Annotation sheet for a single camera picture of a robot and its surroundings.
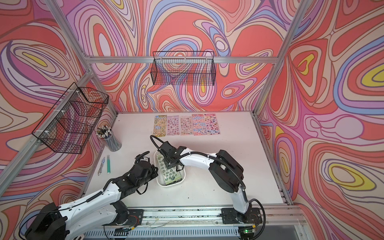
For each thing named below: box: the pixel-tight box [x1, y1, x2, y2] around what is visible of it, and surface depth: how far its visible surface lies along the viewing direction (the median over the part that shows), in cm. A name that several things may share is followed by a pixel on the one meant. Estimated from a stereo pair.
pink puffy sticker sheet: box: [167, 115, 180, 136], surface depth 113 cm
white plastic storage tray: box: [154, 150, 186, 188], surface depth 86 cm
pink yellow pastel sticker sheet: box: [204, 113, 221, 135], surface depth 114 cm
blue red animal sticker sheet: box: [192, 114, 207, 136], surface depth 114 cm
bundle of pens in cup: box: [96, 124, 112, 140], surface depth 88 cm
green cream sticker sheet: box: [156, 154, 182, 186], surface depth 86 cm
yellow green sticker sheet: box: [153, 115, 167, 137], surface depth 113 cm
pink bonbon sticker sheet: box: [180, 116, 193, 136], surface depth 113 cm
